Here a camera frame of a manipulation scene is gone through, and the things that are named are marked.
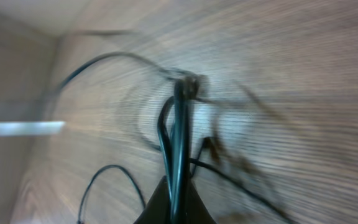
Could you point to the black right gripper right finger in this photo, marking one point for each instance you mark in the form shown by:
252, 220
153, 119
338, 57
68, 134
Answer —
196, 212

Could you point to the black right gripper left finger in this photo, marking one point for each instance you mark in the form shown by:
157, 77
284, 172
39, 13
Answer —
157, 209

